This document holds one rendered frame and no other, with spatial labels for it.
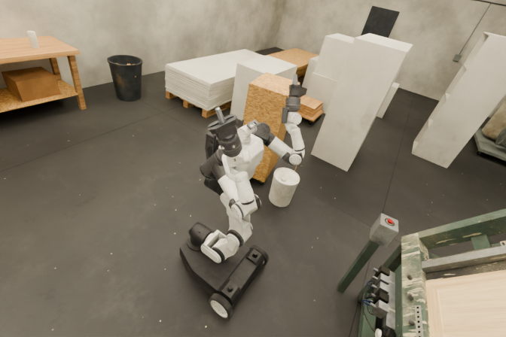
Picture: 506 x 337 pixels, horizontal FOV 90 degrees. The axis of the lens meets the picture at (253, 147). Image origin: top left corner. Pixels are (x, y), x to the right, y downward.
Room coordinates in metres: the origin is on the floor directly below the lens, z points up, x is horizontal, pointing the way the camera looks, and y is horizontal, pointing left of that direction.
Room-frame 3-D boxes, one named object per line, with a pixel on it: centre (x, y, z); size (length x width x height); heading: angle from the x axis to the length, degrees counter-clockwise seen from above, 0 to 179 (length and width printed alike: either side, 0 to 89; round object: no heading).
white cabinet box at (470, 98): (4.22, -3.24, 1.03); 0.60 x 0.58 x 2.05; 154
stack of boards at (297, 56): (7.43, -0.59, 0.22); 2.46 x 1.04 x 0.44; 154
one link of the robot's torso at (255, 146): (1.24, 0.11, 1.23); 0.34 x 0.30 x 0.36; 154
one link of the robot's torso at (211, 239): (1.25, 0.11, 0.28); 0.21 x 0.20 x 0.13; 64
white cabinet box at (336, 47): (5.52, -1.34, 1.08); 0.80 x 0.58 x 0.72; 154
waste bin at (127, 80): (3.97, 2.35, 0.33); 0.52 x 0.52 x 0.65
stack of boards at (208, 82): (5.10, 0.79, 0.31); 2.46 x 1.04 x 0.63; 154
